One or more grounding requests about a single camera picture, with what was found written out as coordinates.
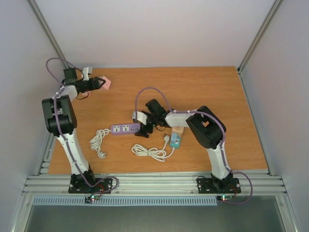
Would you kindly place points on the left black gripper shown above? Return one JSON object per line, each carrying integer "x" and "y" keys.
{"x": 95, "y": 86}

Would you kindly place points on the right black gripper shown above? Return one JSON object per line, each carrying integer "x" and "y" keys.
{"x": 144, "y": 133}

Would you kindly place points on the large pink cube plug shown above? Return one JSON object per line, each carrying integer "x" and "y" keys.
{"x": 107, "y": 84}

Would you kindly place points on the purple power strip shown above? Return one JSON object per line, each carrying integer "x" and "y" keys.
{"x": 125, "y": 129}

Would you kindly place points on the small blue plug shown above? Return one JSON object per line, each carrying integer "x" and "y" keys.
{"x": 175, "y": 139}

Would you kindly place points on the teal power strip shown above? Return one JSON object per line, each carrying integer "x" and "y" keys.
{"x": 175, "y": 145}

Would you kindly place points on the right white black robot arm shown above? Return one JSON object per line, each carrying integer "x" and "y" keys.
{"x": 208, "y": 130}

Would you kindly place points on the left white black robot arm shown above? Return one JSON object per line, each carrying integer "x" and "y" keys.
{"x": 61, "y": 121}

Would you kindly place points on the wooden cube plug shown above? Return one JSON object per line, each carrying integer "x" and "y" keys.
{"x": 177, "y": 130}

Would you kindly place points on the left small circuit board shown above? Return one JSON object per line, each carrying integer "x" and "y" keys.
{"x": 91, "y": 198}

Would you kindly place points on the small circuit board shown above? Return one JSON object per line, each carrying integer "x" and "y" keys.
{"x": 91, "y": 198}
{"x": 225, "y": 198}

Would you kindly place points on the right small circuit board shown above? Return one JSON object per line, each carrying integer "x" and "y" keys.
{"x": 225, "y": 198}

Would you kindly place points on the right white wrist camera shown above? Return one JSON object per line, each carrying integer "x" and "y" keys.
{"x": 140, "y": 117}

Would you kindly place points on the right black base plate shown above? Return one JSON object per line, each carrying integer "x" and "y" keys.
{"x": 205, "y": 186}

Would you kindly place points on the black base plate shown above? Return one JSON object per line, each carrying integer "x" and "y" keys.
{"x": 101, "y": 184}
{"x": 205, "y": 186}

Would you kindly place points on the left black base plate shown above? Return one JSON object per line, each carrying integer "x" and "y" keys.
{"x": 101, "y": 184}

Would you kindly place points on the aluminium front rail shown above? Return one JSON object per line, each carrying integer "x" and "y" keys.
{"x": 155, "y": 185}

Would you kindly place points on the blue slotted cable duct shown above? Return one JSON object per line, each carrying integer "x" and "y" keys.
{"x": 127, "y": 201}

